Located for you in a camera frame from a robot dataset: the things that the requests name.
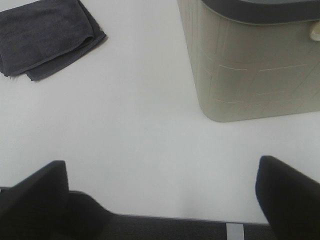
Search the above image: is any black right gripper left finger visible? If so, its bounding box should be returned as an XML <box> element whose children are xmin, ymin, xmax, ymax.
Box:
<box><xmin>0</xmin><ymin>160</ymin><xmax>112</xmax><ymax>240</ymax></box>

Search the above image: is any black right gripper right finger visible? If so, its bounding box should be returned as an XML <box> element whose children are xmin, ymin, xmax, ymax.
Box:
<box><xmin>255</xmin><ymin>155</ymin><xmax>320</xmax><ymax>240</ymax></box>

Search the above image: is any dark grey towel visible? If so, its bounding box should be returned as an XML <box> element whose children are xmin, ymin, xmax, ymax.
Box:
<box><xmin>0</xmin><ymin>0</ymin><xmax>108</xmax><ymax>81</ymax></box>

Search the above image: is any beige plastic basket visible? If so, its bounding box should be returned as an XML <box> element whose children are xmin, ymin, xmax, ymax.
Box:
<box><xmin>177</xmin><ymin>0</ymin><xmax>320</xmax><ymax>122</ymax></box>

